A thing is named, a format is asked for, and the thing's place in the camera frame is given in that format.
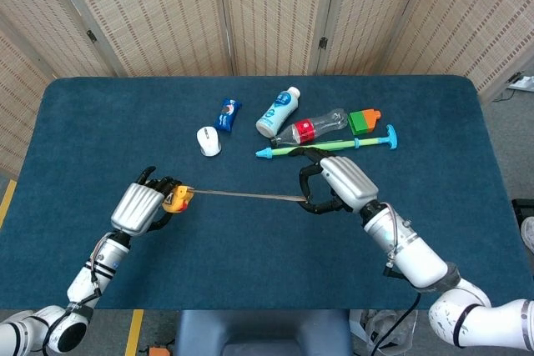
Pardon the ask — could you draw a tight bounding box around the white bottle with blue label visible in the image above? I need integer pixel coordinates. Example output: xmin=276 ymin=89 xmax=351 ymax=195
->
xmin=255 ymin=86 xmax=302 ymax=138

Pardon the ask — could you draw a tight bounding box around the white computer mouse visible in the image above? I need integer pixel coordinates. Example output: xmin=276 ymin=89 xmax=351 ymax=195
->
xmin=196 ymin=125 xmax=223 ymax=158

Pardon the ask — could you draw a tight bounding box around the black box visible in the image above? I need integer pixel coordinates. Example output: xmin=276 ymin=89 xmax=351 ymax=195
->
xmin=511 ymin=198 xmax=534 ymax=244

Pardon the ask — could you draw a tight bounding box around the clear plastic bag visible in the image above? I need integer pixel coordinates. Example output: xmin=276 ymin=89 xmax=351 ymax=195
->
xmin=349 ymin=308 xmax=419 ymax=356

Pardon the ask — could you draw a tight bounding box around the blue cookie packet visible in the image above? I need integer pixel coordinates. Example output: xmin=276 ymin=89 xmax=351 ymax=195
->
xmin=213 ymin=98 xmax=244 ymax=133

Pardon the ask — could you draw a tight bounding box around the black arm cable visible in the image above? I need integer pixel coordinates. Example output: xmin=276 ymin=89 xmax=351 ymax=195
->
xmin=370 ymin=292 xmax=421 ymax=356

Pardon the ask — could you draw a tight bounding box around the green and blue toy pump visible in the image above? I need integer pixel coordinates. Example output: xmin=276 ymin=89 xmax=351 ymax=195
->
xmin=254 ymin=123 xmax=399 ymax=160

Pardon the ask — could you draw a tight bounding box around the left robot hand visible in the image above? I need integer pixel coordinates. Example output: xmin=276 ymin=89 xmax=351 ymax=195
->
xmin=110 ymin=166 xmax=183 ymax=237

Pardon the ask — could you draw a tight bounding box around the white power strip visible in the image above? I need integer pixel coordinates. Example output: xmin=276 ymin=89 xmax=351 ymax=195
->
xmin=506 ymin=73 xmax=534 ymax=93

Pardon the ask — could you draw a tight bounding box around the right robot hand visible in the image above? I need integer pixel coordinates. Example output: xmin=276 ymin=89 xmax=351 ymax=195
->
xmin=287 ymin=145 xmax=380 ymax=216

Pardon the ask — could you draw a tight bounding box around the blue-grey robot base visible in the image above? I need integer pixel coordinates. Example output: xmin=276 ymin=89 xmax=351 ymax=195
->
xmin=174 ymin=308 xmax=354 ymax=356

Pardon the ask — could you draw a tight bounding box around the blue velvet tablecloth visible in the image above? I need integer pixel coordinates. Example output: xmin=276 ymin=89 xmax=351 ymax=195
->
xmin=0 ymin=75 xmax=521 ymax=311

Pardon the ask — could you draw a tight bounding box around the yellow tape measure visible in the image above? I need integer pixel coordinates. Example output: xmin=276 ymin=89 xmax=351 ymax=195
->
xmin=161 ymin=184 xmax=309 ymax=214

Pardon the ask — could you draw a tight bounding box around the round white object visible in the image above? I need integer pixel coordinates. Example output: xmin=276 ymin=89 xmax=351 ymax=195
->
xmin=520 ymin=216 xmax=534 ymax=255

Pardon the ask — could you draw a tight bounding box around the woven bamboo folding screen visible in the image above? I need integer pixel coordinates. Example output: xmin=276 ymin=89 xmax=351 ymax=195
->
xmin=0 ymin=0 xmax=534 ymax=180

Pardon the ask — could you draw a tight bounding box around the clear bottle with red label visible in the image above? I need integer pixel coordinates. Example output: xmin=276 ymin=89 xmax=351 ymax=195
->
xmin=270 ymin=108 xmax=350 ymax=149

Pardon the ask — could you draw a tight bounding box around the green and orange toy block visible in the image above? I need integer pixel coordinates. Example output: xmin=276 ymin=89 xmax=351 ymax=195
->
xmin=347 ymin=108 xmax=382 ymax=137

